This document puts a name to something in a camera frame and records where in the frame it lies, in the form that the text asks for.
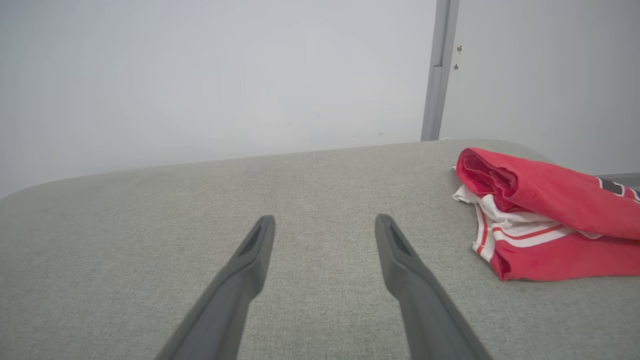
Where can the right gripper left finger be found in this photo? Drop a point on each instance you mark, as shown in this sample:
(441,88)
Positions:
(225,310)

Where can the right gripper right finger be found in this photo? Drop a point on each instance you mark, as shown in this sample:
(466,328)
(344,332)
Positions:
(425,315)

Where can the red basketball jersey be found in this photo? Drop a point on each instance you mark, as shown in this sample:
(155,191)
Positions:
(550,190)

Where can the grey door frame post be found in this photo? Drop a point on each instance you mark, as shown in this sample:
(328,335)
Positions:
(440,75)

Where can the small metal wall fitting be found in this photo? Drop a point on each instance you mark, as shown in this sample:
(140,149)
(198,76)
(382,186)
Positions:
(458,50)

